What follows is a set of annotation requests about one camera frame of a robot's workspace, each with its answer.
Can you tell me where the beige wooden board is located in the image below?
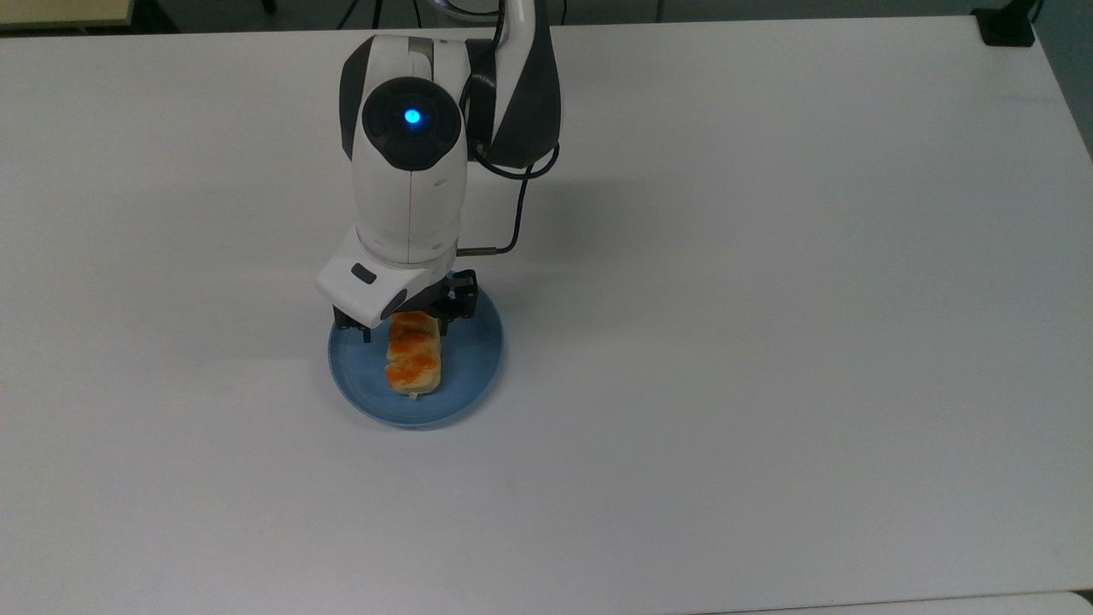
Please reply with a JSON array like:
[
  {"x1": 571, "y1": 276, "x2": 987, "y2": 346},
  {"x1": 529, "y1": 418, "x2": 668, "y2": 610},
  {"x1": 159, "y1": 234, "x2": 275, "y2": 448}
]
[{"x1": 0, "y1": 0, "x2": 137, "y2": 32}]

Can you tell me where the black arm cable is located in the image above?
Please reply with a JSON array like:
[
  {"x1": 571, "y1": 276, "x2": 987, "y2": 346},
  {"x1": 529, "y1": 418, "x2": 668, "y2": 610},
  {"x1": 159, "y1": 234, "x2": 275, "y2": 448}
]
[{"x1": 455, "y1": 73, "x2": 563, "y2": 258}]

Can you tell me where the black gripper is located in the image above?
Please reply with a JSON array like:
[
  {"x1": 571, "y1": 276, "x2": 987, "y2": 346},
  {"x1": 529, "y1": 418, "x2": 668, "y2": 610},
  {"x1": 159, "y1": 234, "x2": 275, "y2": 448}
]
[{"x1": 333, "y1": 269, "x2": 479, "y2": 344}]

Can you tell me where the orange glazed bread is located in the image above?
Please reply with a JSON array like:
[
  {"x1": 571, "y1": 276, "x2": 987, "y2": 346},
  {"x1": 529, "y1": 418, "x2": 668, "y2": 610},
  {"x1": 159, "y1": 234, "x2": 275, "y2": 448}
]
[{"x1": 384, "y1": 311, "x2": 446, "y2": 401}]

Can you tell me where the blue round plate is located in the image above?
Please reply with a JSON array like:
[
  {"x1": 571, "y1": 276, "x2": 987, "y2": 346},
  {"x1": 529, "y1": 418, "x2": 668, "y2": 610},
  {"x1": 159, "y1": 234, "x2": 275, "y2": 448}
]
[{"x1": 328, "y1": 286, "x2": 506, "y2": 429}]

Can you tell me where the black table clamp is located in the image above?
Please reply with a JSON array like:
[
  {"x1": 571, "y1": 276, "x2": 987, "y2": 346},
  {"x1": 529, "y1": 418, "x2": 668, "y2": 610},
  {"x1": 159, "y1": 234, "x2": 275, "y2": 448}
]
[{"x1": 973, "y1": 0, "x2": 1044, "y2": 49}]

